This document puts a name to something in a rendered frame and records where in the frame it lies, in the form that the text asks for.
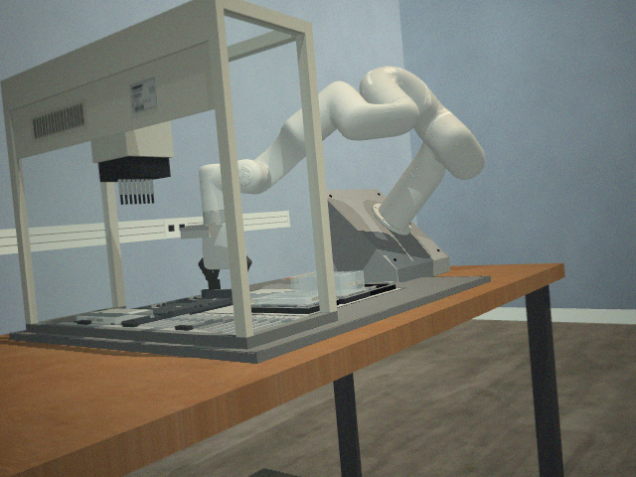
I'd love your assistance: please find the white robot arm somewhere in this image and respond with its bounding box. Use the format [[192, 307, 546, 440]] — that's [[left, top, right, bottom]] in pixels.
[[318, 67, 485, 236]]

